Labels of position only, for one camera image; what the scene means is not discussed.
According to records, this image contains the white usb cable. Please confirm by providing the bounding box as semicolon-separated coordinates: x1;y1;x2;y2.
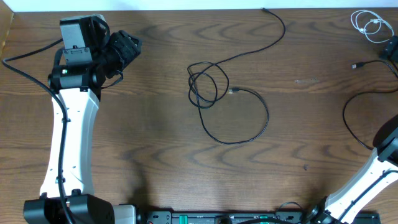
350;9;395;44

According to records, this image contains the black usb cable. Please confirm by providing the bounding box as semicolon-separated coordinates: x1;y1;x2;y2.
341;59;398;151
187;7;286;146

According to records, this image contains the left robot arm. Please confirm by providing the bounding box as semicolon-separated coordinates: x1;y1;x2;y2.
23;14;142;223

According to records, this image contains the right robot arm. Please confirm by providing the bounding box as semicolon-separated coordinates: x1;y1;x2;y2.
300;88;397;223

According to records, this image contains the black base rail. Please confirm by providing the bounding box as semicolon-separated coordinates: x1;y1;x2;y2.
136;210;304;224

